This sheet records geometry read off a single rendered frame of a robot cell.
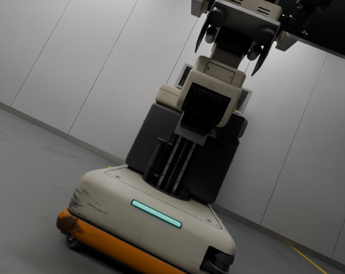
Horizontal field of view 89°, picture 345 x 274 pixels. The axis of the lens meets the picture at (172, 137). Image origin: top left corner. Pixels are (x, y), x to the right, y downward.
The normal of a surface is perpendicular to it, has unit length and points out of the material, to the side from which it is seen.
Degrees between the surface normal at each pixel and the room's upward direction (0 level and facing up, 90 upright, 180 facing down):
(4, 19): 90
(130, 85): 90
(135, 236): 90
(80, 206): 90
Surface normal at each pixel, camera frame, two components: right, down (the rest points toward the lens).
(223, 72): -0.08, 0.02
